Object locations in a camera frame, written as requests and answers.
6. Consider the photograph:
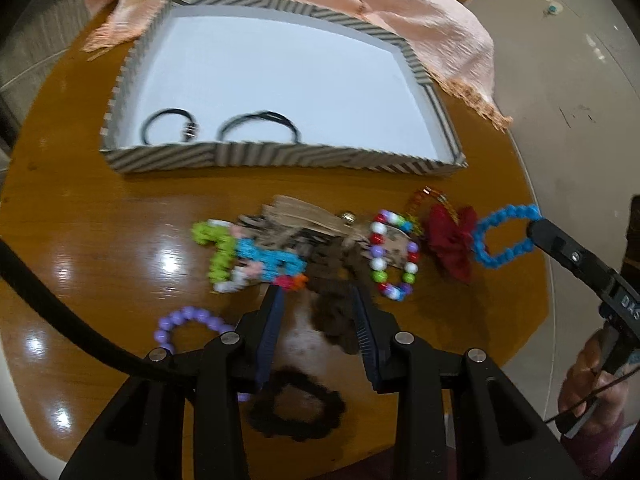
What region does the red fabric bow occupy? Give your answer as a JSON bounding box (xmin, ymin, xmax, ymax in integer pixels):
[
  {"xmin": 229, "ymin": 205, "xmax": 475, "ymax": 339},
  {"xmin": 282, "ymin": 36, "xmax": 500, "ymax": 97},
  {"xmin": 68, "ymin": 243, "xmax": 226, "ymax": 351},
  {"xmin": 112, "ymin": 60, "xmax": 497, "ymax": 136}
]
[{"xmin": 424, "ymin": 205, "xmax": 478, "ymax": 284}]

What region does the striped cardboard box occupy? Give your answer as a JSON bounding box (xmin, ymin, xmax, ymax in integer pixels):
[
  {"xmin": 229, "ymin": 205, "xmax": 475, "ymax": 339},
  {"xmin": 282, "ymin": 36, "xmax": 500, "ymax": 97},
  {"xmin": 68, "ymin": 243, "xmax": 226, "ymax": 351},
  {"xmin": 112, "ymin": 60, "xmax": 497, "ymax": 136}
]
[{"xmin": 98, "ymin": 0, "xmax": 468, "ymax": 177}]

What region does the purple bead bracelet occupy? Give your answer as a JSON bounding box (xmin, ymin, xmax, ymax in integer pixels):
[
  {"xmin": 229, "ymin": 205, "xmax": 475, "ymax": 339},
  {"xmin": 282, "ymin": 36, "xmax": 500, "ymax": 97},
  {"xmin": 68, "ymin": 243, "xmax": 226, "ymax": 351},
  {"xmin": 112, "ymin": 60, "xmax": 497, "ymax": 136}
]
[{"xmin": 155, "ymin": 306, "xmax": 237, "ymax": 358}]

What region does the thin black cable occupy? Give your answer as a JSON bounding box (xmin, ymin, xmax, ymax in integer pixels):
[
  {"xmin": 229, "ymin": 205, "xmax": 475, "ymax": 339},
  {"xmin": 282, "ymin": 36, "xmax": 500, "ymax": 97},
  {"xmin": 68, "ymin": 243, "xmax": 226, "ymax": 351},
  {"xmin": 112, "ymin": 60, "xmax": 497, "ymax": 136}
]
[{"xmin": 544, "ymin": 372, "xmax": 628, "ymax": 423}]

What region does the thick black cable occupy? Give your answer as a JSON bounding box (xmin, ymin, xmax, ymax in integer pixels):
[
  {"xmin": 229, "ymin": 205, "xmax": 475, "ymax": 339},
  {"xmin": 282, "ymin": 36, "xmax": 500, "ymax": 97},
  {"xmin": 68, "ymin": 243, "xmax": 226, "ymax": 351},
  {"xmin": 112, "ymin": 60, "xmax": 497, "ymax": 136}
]
[{"xmin": 0, "ymin": 237, "xmax": 201, "ymax": 386}]

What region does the clear rainbow bead bracelet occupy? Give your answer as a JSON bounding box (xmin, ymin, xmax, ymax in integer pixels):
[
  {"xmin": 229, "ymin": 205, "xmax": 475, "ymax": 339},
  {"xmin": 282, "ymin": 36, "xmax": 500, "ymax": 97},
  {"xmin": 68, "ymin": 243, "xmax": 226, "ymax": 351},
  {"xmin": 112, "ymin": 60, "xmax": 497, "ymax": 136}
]
[{"xmin": 407, "ymin": 186, "xmax": 457, "ymax": 233}]

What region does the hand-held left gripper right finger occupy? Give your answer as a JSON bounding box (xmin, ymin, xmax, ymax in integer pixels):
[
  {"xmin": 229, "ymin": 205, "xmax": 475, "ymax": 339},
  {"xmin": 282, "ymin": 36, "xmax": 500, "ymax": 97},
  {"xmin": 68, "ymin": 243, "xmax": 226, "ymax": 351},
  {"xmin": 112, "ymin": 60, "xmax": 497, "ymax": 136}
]
[{"xmin": 350, "ymin": 285, "xmax": 583, "ymax": 480}]

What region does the large multicoloured bead bracelet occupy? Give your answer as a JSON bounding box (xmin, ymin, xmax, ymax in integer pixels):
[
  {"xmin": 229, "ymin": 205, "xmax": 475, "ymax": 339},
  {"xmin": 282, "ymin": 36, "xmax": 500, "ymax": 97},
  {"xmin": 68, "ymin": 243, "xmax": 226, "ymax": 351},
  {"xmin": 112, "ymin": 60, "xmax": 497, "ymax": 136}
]
[{"xmin": 369, "ymin": 210, "xmax": 420, "ymax": 302}]

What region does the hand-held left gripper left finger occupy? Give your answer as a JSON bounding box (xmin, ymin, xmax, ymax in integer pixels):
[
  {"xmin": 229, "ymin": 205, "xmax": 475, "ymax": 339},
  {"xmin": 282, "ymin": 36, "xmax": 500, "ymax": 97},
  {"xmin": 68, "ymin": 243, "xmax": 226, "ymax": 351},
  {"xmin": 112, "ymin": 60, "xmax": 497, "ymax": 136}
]
[{"xmin": 59, "ymin": 285, "xmax": 287, "ymax": 480}]

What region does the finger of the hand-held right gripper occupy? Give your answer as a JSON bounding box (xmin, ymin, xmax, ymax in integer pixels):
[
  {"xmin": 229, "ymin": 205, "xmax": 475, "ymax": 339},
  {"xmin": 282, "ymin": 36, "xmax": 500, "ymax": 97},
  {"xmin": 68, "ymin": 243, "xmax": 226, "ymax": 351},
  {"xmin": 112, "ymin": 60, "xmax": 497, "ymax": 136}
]
[{"xmin": 526, "ymin": 217, "xmax": 613, "ymax": 297}]

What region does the blue bead bracelet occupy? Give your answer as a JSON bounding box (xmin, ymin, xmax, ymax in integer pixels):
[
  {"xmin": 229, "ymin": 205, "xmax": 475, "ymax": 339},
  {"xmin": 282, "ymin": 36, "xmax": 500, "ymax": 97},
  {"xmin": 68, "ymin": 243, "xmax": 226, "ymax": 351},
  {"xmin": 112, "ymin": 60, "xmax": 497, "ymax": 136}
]
[{"xmin": 472, "ymin": 204, "xmax": 543, "ymax": 268}]

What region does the peach fringed cloth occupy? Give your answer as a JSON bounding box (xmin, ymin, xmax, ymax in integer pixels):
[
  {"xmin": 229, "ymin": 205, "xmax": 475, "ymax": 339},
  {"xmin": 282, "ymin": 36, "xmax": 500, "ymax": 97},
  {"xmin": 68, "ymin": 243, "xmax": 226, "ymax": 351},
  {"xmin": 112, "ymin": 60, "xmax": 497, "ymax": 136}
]
[{"xmin": 82, "ymin": 0, "xmax": 513, "ymax": 131}]

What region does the person's right forearm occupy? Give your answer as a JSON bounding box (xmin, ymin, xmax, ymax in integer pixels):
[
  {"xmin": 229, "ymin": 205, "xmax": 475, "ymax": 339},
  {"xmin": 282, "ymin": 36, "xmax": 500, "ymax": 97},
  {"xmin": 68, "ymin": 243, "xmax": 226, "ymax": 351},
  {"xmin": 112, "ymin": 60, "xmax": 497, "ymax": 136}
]
[{"xmin": 561, "ymin": 427, "xmax": 627, "ymax": 479}]

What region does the black scrunchie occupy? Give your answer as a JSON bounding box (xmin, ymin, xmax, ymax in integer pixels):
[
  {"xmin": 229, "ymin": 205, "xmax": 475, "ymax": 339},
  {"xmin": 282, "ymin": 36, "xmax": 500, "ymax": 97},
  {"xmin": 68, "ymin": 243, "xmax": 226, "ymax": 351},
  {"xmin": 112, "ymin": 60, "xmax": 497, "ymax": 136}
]
[{"xmin": 247, "ymin": 367, "xmax": 347, "ymax": 443}]

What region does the multicoloured small bead string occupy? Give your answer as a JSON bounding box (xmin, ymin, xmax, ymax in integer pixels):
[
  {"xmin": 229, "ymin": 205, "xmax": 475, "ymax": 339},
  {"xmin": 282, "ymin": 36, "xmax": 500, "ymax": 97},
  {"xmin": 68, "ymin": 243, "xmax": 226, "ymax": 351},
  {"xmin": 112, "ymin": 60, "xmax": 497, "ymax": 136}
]
[{"xmin": 192, "ymin": 219, "xmax": 308, "ymax": 294}]

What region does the person's right hand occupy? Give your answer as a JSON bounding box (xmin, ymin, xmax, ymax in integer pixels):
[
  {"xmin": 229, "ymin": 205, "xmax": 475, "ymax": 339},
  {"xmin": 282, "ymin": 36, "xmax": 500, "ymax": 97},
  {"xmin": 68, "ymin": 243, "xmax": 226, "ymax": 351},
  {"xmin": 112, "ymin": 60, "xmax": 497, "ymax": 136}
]
[{"xmin": 557, "ymin": 330, "xmax": 631, "ymax": 436}]

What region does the leopard print hair bow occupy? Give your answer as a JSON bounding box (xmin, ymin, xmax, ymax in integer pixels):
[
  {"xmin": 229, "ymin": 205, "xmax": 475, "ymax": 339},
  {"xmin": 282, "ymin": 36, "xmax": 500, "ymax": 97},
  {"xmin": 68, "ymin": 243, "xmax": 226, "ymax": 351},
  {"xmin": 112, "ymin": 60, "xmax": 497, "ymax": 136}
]
[{"xmin": 235, "ymin": 195, "xmax": 373, "ymax": 263}]

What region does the brown scrunchie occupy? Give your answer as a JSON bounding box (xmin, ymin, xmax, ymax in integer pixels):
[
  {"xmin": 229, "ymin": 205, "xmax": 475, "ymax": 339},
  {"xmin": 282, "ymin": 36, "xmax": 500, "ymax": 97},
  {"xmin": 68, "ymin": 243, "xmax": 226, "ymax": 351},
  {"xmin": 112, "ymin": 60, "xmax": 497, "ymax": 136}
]
[{"xmin": 304, "ymin": 245, "xmax": 372, "ymax": 356}]

